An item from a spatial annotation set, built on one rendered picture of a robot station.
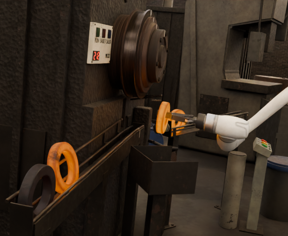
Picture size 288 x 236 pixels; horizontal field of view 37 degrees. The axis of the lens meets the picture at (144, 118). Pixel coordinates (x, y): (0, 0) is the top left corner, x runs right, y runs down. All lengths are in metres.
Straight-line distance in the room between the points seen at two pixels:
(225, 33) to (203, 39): 0.27
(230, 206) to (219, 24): 2.52
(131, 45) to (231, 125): 0.61
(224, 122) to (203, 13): 3.11
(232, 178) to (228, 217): 0.27
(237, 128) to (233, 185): 0.98
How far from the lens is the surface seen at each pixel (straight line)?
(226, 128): 2.04
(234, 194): 2.99
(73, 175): 1.65
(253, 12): 4.88
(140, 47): 2.13
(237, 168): 2.94
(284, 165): 3.26
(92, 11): 1.94
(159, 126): 2.06
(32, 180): 1.32
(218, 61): 4.95
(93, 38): 1.92
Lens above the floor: 1.16
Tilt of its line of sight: 9 degrees down
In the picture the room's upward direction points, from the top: 6 degrees clockwise
